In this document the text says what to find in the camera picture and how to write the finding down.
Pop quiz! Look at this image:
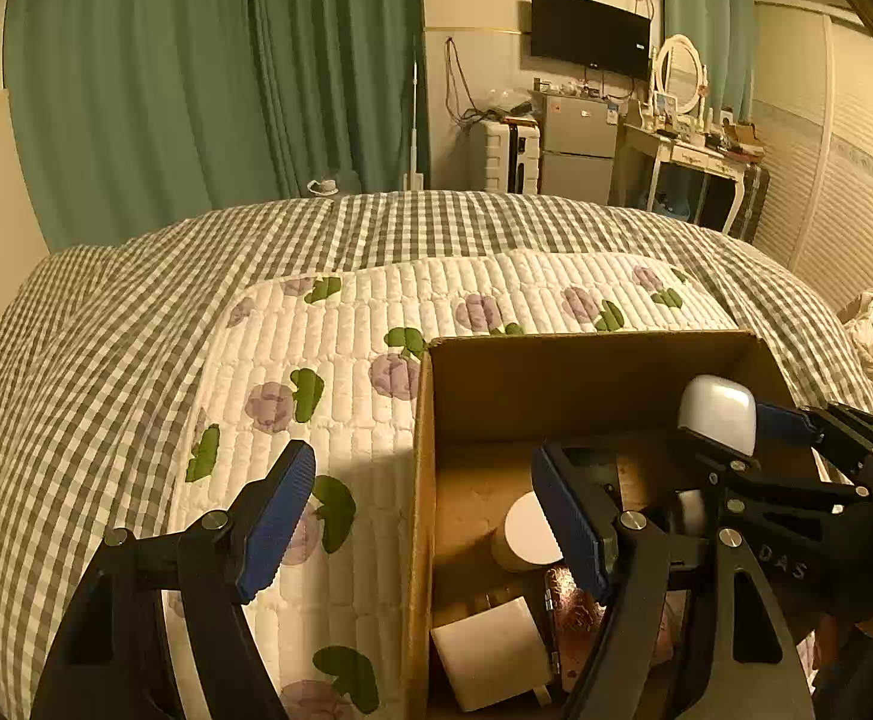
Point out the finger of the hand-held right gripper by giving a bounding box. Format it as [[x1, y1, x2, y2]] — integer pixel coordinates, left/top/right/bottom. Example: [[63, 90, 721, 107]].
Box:
[[668, 430, 873, 512], [755, 400, 873, 467]]

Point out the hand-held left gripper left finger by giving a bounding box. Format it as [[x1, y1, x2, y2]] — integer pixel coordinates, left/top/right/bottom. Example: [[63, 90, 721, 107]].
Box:
[[35, 439, 317, 720]]

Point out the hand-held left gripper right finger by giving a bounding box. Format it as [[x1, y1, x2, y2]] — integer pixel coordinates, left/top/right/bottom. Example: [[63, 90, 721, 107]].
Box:
[[530, 442, 817, 720]]

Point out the white bottle with red cap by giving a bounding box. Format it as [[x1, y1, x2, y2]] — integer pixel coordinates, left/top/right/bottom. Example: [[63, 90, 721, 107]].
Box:
[[491, 490, 566, 572]]

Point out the small black block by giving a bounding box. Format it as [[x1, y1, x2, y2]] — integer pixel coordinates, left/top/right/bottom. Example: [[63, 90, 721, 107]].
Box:
[[567, 448, 623, 502]]

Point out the white earbud case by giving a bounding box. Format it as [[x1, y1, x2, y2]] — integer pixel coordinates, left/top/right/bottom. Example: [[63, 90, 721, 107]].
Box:
[[676, 375, 760, 457]]

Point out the red patterned case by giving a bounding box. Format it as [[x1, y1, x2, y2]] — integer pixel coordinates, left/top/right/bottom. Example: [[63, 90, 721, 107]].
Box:
[[544, 565, 611, 692]]

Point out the brown cardboard box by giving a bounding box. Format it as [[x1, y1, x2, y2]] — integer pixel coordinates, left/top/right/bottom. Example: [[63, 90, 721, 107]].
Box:
[[404, 330, 850, 720]]

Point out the large white power adapter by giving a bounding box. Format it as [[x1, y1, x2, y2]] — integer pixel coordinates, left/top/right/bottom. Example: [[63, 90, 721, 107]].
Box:
[[428, 595, 551, 715]]

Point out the white padded jacket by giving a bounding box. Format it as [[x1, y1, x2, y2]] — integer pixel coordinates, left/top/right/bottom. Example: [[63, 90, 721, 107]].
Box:
[[839, 286, 873, 392]]

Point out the white quilted floral mat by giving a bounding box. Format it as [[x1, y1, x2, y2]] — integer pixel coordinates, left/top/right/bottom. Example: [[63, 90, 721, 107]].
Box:
[[168, 247, 739, 720]]

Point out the dark suitcase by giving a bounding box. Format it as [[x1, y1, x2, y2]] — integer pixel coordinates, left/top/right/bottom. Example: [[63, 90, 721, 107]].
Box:
[[727, 163, 772, 242]]

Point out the grey checkered blanket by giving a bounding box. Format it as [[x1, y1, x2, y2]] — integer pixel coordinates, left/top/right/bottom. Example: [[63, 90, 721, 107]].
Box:
[[0, 190, 873, 720]]

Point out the white slatted wardrobe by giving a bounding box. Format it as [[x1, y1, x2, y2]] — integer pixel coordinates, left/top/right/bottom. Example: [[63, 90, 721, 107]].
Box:
[[749, 0, 873, 317]]

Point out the white dressing table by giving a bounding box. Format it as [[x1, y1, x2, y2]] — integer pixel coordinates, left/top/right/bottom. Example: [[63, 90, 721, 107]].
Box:
[[607, 122, 751, 235]]

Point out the grey small fridge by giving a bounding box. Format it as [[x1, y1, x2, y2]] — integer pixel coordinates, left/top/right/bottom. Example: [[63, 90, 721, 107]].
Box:
[[532, 88, 623, 203]]

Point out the white oval mirror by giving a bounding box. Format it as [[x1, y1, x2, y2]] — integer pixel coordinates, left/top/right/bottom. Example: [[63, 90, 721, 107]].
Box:
[[651, 33, 709, 118]]

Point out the white suitcase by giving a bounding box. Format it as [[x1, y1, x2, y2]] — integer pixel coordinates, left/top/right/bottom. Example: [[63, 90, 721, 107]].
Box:
[[476, 117, 544, 196]]

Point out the narrow green curtain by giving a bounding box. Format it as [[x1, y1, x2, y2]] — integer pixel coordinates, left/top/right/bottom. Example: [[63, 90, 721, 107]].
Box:
[[656, 0, 757, 122]]

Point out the white thin pole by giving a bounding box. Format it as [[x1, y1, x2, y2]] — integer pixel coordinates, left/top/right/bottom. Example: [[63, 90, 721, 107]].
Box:
[[403, 33, 427, 193]]

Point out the wide green curtain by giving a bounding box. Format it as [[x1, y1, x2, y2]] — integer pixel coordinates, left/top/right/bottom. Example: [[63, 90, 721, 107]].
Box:
[[2, 0, 431, 250]]

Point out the black wall television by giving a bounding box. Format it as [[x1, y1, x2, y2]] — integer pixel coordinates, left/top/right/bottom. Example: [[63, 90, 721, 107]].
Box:
[[530, 0, 652, 80]]

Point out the dark wall cable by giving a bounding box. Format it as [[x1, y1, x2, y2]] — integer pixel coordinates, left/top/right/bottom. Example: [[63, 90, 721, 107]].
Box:
[[442, 36, 482, 124]]

